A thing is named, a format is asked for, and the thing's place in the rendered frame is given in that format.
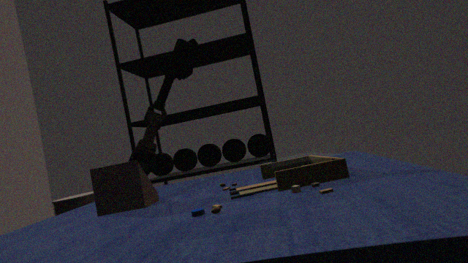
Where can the tan striped strip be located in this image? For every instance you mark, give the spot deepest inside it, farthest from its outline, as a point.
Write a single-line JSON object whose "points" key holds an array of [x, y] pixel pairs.
{"points": [[269, 183]]}

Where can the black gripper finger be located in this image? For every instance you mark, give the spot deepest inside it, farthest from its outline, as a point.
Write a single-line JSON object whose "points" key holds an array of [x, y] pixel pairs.
{"points": [[168, 62], [192, 47]]}

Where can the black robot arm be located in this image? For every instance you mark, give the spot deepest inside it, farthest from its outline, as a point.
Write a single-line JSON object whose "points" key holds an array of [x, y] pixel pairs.
{"points": [[145, 151]]}

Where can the tan polka-dotted strip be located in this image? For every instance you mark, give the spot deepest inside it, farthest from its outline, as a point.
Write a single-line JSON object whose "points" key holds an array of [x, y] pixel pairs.
{"points": [[259, 190]]}

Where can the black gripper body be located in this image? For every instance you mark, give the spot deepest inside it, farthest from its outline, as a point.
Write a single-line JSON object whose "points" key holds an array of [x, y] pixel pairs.
{"points": [[180, 58]]}

